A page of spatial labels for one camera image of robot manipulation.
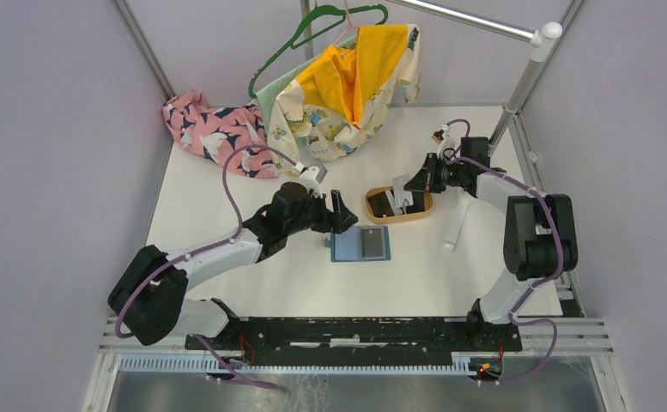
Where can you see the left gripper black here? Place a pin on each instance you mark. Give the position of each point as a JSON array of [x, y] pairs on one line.
[[336, 221]]

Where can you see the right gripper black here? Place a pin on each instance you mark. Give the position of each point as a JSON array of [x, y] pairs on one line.
[[426, 179]]

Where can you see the teal card holder wallet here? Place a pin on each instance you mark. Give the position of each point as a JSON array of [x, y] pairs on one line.
[[346, 247]]

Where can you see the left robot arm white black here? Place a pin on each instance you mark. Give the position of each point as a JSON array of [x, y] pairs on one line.
[[150, 298]]

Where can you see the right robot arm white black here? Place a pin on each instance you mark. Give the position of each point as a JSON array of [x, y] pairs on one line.
[[539, 240]]

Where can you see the black cards in tray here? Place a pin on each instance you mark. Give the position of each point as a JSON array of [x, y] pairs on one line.
[[381, 206]]

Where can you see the oval wooden tray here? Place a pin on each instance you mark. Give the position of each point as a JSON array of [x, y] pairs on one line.
[[429, 204]]

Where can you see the dinosaur print yellow jacket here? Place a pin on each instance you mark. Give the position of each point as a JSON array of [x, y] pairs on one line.
[[342, 98]]

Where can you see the mint green cloth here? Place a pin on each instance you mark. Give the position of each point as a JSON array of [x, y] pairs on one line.
[[266, 96]]

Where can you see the pink patterned cloth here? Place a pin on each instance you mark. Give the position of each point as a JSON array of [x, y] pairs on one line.
[[226, 135]]

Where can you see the green clothes hanger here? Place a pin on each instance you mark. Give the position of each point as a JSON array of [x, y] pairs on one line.
[[301, 36]]

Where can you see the silver clothes rack pole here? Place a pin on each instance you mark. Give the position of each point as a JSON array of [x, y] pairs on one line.
[[543, 42]]

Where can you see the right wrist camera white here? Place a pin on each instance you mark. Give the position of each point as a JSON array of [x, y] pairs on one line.
[[444, 140]]

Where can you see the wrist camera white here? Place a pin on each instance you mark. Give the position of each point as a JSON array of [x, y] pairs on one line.
[[311, 178], [444, 140]]

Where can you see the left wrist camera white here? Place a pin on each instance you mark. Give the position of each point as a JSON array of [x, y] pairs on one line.
[[311, 178]]

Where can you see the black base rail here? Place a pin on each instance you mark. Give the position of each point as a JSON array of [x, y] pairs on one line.
[[362, 342]]

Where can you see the white slotted cable duct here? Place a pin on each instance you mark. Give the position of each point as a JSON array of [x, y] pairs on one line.
[[206, 363]]

